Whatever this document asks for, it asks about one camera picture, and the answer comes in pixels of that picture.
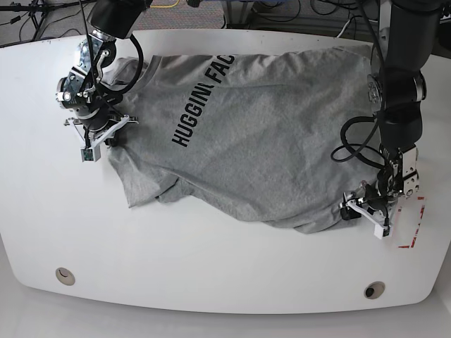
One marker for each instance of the black tripod stand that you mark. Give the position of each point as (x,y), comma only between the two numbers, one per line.
(36,12)

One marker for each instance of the right table cable grommet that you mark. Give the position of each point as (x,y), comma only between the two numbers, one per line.
(374,290)

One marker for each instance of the grey HUGO T-shirt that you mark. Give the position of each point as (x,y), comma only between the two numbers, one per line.
(251,135)

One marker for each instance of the left table cable grommet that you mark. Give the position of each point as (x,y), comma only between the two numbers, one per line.
(65,277)

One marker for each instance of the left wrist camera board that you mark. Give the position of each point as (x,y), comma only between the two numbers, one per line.
(381,231)

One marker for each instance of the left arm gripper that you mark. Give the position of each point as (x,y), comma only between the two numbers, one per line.
(376,209)

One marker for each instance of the table cable grommet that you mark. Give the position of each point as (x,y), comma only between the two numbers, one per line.
(374,290)
(65,277)

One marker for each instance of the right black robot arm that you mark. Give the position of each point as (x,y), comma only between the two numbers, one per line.
(97,120)

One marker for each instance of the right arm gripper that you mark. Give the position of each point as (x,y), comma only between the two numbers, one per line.
(90,137)

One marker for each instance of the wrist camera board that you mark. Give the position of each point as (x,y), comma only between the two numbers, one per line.
(91,154)
(381,231)

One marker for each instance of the aluminium frame rail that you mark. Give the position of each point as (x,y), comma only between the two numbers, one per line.
(237,13)

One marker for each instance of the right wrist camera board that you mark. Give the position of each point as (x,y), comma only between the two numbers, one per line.
(91,154)

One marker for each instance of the red tape rectangle marking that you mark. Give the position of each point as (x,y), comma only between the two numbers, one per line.
(408,221)

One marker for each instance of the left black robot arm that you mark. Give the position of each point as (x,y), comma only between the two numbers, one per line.
(387,140)

